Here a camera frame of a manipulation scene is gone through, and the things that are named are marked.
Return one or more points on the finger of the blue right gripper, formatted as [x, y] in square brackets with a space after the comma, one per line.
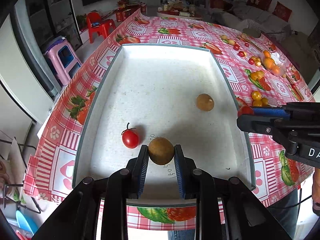
[270, 112]

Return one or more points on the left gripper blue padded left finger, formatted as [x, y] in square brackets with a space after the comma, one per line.
[142, 166]

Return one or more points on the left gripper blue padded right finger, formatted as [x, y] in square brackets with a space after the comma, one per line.
[180, 166]

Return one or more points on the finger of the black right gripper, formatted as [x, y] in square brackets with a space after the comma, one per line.
[261, 124]

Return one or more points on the red cherry tomato with stem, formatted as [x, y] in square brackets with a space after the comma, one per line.
[129, 137]

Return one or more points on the brown longan with stem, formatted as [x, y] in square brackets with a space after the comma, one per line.
[204, 102]

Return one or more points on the person's right hand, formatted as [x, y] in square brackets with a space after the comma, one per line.
[316, 186]

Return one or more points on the yellow cherry tomato small right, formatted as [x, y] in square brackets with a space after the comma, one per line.
[264, 101]

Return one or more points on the yellow cherry tomato front left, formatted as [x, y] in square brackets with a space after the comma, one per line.
[257, 103]

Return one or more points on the yellow cherry tomato upper left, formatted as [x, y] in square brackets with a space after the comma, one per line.
[256, 95]

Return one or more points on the yellow cherry tomato middle centre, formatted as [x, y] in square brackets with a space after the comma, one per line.
[260, 74]

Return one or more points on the yellow cherry tomato middle left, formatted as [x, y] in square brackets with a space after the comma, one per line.
[254, 76]

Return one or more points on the orange mandarin right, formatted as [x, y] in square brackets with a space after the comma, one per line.
[276, 70]

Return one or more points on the orange mandarin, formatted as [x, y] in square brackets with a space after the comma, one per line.
[266, 54]
[276, 70]
[268, 63]

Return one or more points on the pink strawberry pattern tablecloth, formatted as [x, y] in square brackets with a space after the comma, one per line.
[49, 172]

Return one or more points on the clear glass fruit bowl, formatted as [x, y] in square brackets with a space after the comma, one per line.
[276, 58]

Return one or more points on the orange mandarin left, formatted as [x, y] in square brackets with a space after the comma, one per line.
[268, 63]

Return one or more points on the orange mandarin top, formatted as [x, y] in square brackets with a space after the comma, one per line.
[266, 54]

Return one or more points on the white foam tray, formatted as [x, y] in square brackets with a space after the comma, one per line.
[154, 87]

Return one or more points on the tan longan far right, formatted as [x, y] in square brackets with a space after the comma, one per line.
[231, 42]

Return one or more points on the red cushion right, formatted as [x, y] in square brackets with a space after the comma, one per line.
[282, 12]

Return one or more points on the red cushion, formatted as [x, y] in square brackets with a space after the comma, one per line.
[260, 4]
[282, 12]

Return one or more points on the white sofa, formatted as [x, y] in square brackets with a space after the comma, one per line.
[242, 16]

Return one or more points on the red cushion left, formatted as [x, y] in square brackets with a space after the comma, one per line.
[260, 4]

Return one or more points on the pink plastic stool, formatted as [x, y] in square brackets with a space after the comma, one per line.
[62, 60]

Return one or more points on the cluttered coffee table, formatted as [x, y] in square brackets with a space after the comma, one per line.
[179, 9]

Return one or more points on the red plastic child chair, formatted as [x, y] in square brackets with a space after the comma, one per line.
[96, 24]

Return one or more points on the red gift box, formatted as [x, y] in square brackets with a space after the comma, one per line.
[122, 13]

